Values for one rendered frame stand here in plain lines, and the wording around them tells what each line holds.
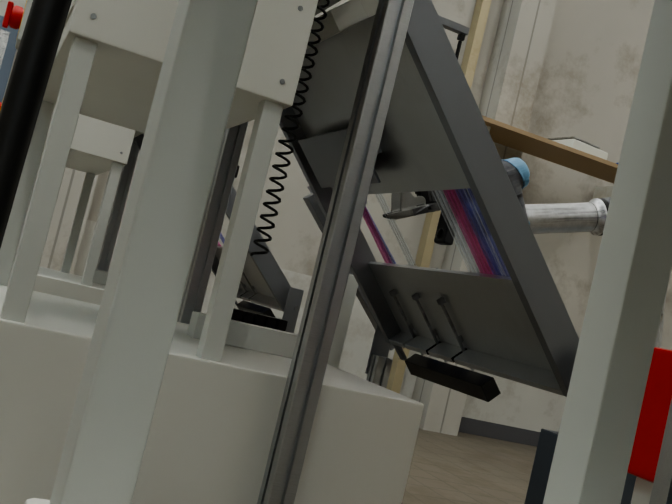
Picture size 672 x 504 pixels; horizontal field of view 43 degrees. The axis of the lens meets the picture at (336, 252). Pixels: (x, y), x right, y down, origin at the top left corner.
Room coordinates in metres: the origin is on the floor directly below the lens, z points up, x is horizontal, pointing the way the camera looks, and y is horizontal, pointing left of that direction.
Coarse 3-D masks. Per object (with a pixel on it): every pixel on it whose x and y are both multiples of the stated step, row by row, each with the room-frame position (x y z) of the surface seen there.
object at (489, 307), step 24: (384, 264) 1.95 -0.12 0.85; (384, 288) 2.03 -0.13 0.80; (408, 288) 1.90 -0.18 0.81; (432, 288) 1.79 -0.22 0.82; (456, 288) 1.69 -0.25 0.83; (480, 288) 1.60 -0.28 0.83; (504, 288) 1.52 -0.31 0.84; (408, 312) 1.98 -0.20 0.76; (432, 312) 1.86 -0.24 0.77; (456, 312) 1.75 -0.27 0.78; (480, 312) 1.66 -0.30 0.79; (504, 312) 1.57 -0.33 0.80; (432, 336) 1.93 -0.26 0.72; (480, 336) 1.72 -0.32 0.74; (504, 336) 1.63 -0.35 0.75; (528, 336) 1.54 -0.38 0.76; (528, 360) 1.59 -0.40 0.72
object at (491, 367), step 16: (400, 336) 2.05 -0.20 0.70; (416, 336) 2.01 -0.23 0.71; (432, 352) 1.87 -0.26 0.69; (448, 352) 1.83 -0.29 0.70; (464, 352) 1.79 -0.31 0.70; (480, 352) 1.75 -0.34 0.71; (480, 368) 1.70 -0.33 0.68; (496, 368) 1.65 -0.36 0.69; (512, 368) 1.62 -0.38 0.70; (528, 368) 1.59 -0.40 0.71; (528, 384) 1.55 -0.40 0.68; (544, 384) 1.51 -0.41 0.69
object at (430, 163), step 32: (352, 32) 1.50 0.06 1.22; (320, 64) 1.68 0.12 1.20; (352, 64) 1.56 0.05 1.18; (320, 96) 1.76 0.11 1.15; (352, 96) 1.63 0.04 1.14; (416, 96) 1.43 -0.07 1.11; (320, 128) 1.85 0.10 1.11; (384, 128) 1.59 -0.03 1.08; (416, 128) 1.49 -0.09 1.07; (320, 160) 1.84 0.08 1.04; (384, 160) 1.66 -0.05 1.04; (416, 160) 1.55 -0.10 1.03; (448, 160) 1.45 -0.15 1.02; (384, 192) 1.74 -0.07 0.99
